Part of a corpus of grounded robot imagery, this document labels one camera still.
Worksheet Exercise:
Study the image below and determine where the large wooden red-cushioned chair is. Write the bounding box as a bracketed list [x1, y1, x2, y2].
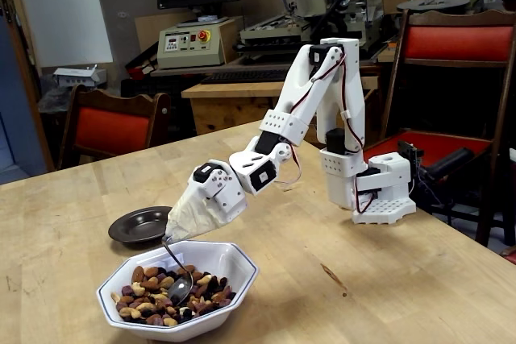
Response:
[362, 8, 516, 248]

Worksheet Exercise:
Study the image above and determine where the white octagonal bowl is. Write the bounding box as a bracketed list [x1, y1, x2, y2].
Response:
[95, 239, 259, 343]

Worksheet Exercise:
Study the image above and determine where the black round turntable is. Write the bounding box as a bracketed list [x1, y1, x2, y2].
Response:
[397, 0, 472, 13]

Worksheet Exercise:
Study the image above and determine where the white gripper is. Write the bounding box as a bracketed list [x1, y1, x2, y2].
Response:
[192, 161, 248, 224]

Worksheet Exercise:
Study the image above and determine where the small wooden red-cushioned chair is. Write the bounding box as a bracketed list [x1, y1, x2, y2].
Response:
[57, 84, 173, 170]

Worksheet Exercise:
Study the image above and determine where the dark brown dish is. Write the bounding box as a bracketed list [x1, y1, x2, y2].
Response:
[107, 205, 174, 245]

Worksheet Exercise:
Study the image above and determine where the beige control box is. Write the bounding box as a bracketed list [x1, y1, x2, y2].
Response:
[156, 17, 238, 70]

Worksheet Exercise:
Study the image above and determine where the beige masking tape wrap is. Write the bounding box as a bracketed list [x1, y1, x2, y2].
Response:
[163, 182, 225, 243]

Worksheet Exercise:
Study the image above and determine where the black cylinder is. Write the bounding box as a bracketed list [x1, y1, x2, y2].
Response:
[427, 147, 476, 180]

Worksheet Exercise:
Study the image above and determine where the wooden workbench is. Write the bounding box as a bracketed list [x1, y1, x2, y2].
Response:
[181, 69, 382, 146]

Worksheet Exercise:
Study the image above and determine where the black keyboard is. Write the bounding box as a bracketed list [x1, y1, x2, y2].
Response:
[200, 68, 289, 85]

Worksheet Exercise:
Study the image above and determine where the white router box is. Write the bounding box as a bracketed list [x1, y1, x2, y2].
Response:
[52, 64, 108, 89]

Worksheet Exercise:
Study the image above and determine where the mixed nuts pile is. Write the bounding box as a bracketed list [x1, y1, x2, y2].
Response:
[110, 264, 237, 327]

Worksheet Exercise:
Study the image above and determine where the black circuit board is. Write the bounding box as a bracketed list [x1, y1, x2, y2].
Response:
[397, 140, 425, 168]

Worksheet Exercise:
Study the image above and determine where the grey board panel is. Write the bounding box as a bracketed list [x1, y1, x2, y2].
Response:
[91, 0, 162, 79]

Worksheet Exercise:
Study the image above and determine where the bent metal spoon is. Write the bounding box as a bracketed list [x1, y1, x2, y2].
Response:
[160, 238, 195, 308]

